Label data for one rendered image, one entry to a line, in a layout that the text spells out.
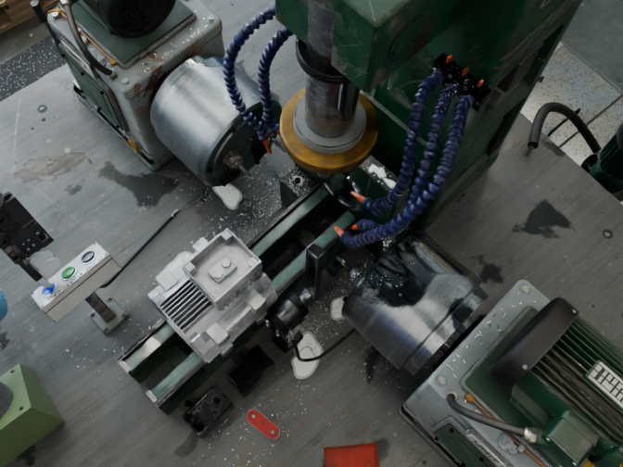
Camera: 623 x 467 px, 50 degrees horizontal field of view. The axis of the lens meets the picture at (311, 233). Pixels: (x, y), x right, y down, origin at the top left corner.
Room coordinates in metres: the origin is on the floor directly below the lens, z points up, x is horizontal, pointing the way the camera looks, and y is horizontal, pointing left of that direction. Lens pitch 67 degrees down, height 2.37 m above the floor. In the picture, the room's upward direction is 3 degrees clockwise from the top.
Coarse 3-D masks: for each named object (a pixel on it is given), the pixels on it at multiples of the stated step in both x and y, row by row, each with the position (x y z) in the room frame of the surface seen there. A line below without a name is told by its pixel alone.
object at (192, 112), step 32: (192, 64) 0.90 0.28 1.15; (160, 96) 0.83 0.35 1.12; (192, 96) 0.81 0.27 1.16; (224, 96) 0.81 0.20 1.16; (256, 96) 0.83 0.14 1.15; (160, 128) 0.77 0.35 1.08; (192, 128) 0.75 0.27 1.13; (224, 128) 0.74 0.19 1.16; (192, 160) 0.70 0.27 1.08; (224, 160) 0.71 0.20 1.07; (256, 160) 0.79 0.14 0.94
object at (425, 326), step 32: (384, 256) 0.47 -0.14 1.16; (416, 256) 0.47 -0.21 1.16; (448, 256) 0.49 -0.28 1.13; (384, 288) 0.41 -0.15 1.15; (416, 288) 0.41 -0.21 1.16; (448, 288) 0.41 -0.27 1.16; (480, 288) 0.44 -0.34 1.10; (352, 320) 0.37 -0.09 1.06; (384, 320) 0.35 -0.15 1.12; (416, 320) 0.35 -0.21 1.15; (448, 320) 0.35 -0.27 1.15; (384, 352) 0.31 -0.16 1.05; (416, 352) 0.30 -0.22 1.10
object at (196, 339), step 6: (258, 276) 0.44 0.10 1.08; (264, 276) 0.44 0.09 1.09; (258, 282) 0.43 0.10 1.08; (264, 282) 0.43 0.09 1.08; (270, 282) 0.43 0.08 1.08; (264, 288) 0.42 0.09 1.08; (150, 294) 0.39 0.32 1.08; (156, 294) 0.39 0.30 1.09; (156, 300) 0.38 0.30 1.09; (192, 336) 0.31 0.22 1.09; (198, 336) 0.31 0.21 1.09; (192, 342) 0.30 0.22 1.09; (198, 342) 0.30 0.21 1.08; (204, 342) 0.30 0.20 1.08; (198, 348) 0.29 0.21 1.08; (204, 360) 0.29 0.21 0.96
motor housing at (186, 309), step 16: (192, 256) 0.48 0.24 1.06; (176, 272) 0.44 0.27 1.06; (160, 288) 0.41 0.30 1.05; (176, 288) 0.41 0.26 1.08; (192, 288) 0.40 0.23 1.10; (256, 288) 0.42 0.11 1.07; (272, 288) 0.43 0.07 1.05; (160, 304) 0.36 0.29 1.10; (176, 304) 0.37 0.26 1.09; (192, 304) 0.37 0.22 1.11; (208, 304) 0.37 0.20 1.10; (240, 304) 0.39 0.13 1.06; (272, 304) 0.41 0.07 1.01; (176, 320) 0.34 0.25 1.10; (192, 320) 0.34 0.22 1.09; (208, 320) 0.34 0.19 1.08; (224, 320) 0.35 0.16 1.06; (240, 320) 0.35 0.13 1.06; (208, 336) 0.32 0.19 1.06; (208, 352) 0.29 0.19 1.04
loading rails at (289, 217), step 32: (320, 192) 0.72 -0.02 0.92; (288, 224) 0.63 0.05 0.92; (352, 224) 0.64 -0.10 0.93; (256, 256) 0.55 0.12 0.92; (288, 288) 0.48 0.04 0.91; (160, 320) 0.38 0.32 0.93; (128, 352) 0.30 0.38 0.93; (160, 352) 0.32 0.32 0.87; (192, 352) 0.31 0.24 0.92; (160, 384) 0.24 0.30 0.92; (192, 384) 0.25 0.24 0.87
